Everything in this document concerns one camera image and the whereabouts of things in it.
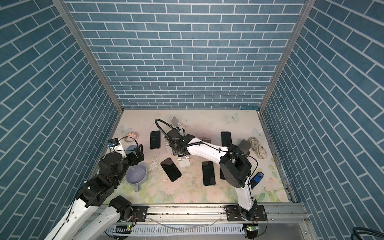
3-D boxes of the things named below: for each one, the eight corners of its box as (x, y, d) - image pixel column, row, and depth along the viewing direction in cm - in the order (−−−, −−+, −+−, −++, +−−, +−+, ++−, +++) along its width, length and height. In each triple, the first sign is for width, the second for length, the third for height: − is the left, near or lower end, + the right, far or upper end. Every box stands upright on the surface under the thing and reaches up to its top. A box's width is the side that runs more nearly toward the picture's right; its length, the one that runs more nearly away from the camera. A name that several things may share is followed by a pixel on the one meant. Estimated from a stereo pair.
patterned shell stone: (259, 160, 96) (261, 157, 92) (246, 141, 105) (247, 137, 102) (266, 157, 97) (269, 154, 94) (253, 138, 106) (255, 135, 103)
